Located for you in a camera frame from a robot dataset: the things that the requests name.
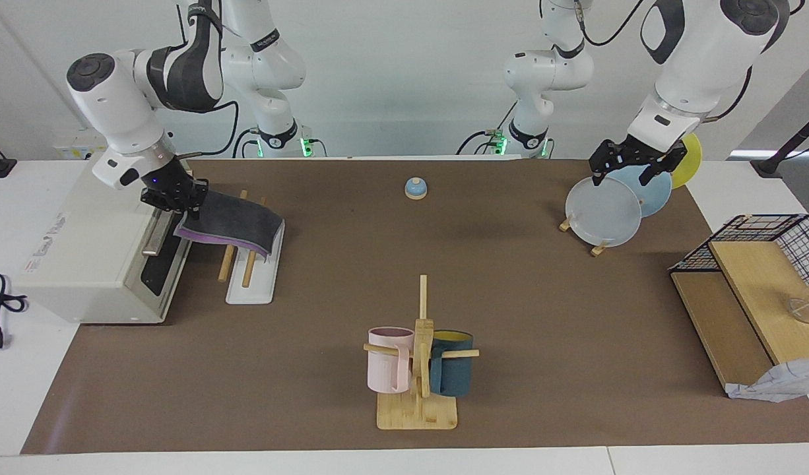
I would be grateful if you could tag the blue call bell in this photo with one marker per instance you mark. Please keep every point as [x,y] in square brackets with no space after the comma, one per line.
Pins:
[416,190]

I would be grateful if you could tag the grey plate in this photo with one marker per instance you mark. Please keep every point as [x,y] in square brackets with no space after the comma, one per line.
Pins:
[602,214]

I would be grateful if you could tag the white marbled cloth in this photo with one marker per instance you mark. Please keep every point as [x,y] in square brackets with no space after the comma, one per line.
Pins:
[780,386]

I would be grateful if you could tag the dark teal mug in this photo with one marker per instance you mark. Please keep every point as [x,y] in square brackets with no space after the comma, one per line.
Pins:
[454,373]

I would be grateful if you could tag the beige toaster oven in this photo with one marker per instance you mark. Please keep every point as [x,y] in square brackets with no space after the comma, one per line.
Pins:
[81,244]

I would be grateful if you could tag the yellow plate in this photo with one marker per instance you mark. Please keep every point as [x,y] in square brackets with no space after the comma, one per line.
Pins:
[689,161]

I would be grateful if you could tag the white power strip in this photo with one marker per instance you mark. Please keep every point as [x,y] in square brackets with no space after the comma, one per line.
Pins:
[81,148]

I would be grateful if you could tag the purple towel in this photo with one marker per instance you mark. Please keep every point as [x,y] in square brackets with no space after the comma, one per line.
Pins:
[239,224]

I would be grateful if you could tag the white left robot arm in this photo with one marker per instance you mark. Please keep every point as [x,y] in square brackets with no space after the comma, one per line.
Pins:
[695,59]

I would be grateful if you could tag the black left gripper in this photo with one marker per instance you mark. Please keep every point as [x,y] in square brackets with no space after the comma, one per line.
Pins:
[635,150]

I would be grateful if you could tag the wooden mug tree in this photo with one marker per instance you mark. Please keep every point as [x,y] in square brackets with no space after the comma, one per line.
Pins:
[418,412]

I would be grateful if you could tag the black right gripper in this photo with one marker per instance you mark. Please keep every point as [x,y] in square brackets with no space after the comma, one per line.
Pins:
[173,188]

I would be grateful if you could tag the wooden shelf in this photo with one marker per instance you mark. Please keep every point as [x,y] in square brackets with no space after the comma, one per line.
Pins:
[754,284]

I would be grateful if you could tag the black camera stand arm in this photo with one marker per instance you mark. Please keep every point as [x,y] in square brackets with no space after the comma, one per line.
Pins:
[797,138]

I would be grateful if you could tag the light blue plate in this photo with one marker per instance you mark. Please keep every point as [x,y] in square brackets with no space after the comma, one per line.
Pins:
[652,194]

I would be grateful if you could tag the clear glass object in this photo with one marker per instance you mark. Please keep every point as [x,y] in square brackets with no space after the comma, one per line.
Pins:
[804,310]

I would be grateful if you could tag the white rack with wooden bars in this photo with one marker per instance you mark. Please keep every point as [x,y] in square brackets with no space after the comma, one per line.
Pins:
[253,290]

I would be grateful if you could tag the brown table mat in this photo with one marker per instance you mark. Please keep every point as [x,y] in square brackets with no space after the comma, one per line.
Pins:
[312,369]

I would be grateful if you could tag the wooden plate rack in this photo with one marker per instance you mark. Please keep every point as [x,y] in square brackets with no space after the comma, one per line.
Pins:
[599,249]

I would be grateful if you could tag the pink mug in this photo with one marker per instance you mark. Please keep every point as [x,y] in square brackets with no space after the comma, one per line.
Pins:
[385,369]

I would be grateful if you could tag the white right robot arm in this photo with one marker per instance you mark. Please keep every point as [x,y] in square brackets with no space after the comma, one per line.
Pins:
[107,105]

